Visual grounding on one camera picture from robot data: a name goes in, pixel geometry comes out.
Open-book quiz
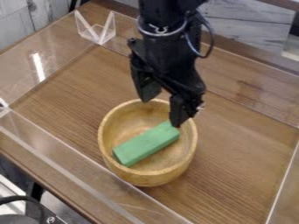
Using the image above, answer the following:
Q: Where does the clear acrylic corner bracket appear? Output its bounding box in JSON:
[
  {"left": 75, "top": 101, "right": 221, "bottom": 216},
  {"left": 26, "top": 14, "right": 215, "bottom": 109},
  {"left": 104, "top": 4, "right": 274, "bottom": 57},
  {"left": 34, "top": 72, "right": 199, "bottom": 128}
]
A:
[{"left": 74, "top": 10, "right": 116, "bottom": 46}]

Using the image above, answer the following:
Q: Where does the clear acrylic tray wall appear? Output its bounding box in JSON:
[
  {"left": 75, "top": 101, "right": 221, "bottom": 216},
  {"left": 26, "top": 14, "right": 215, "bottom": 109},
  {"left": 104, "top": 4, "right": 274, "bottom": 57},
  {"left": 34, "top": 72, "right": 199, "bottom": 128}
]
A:
[{"left": 0, "top": 101, "right": 299, "bottom": 224}]

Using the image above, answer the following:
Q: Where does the green rectangular block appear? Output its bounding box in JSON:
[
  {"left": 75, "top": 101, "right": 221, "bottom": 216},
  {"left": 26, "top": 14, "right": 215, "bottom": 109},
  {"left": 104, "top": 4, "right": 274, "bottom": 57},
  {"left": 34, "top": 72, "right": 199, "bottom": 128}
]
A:
[{"left": 112, "top": 121, "right": 180, "bottom": 167}]

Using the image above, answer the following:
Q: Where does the brown wooden bowl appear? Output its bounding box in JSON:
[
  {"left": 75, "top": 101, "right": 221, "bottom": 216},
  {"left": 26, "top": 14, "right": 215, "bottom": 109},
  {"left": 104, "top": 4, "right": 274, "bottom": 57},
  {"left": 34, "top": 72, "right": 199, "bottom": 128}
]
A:
[{"left": 98, "top": 99, "right": 198, "bottom": 187}]

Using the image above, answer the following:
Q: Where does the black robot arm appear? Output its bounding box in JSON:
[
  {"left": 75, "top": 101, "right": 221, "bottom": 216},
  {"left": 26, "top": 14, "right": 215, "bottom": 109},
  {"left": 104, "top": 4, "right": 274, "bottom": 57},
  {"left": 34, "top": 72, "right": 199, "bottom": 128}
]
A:
[{"left": 127, "top": 0, "right": 211, "bottom": 127}]

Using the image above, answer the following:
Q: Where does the black cable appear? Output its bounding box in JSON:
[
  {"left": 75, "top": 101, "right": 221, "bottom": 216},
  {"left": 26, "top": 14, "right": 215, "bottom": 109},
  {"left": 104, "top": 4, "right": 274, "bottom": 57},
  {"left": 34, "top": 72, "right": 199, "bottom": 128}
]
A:
[{"left": 0, "top": 195, "right": 43, "bottom": 224}]

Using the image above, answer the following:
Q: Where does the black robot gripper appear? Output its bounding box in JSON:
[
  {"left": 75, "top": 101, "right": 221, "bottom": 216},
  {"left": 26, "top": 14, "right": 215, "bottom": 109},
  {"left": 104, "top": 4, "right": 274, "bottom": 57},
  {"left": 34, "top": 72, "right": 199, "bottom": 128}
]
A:
[{"left": 127, "top": 26, "right": 206, "bottom": 128}]

